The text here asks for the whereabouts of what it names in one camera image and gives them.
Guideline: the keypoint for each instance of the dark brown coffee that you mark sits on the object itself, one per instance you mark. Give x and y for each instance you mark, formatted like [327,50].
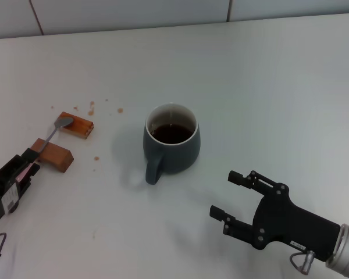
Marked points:
[172,134]

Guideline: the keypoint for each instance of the notched brown wooden block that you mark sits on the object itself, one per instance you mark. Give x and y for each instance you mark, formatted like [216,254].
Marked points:
[56,157]

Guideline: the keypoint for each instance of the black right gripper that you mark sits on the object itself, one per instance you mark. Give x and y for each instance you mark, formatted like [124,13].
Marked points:
[288,221]

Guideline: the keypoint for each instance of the grey ceramic mug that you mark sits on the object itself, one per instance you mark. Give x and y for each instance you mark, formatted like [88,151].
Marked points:
[174,158]

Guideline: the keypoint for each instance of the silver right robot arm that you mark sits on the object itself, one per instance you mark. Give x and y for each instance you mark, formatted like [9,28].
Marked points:
[347,250]

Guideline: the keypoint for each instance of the flat stained wooden block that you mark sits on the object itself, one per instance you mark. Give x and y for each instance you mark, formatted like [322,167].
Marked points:
[80,128]

